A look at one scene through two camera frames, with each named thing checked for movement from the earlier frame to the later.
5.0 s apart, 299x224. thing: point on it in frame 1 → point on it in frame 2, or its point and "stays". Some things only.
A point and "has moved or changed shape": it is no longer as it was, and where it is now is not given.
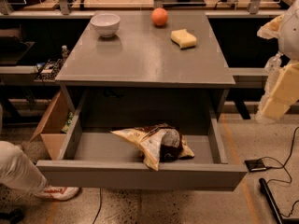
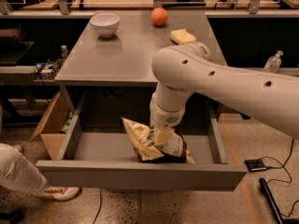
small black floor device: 255,165 stays
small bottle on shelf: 64,52 stays
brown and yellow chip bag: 157,143 has moved or changed shape
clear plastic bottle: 274,63 stays
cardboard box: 57,127 stays
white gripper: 290,36 → 163,117
